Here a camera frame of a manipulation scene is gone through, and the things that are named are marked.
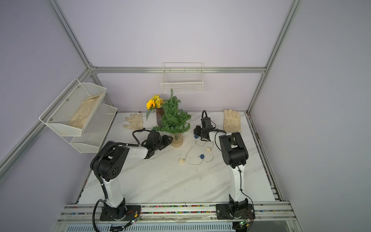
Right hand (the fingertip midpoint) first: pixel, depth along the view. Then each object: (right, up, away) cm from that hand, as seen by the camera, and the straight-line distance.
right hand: (198, 132), depth 107 cm
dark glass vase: (-28, +14, -7) cm, 32 cm away
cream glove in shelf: (-65, +8, -32) cm, 73 cm away
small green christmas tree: (-15, +7, -29) cm, 34 cm away
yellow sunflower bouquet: (-28, +21, -15) cm, 38 cm away
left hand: (-19, -5, -8) cm, 21 cm away
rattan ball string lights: (+2, -15, -14) cm, 21 cm away
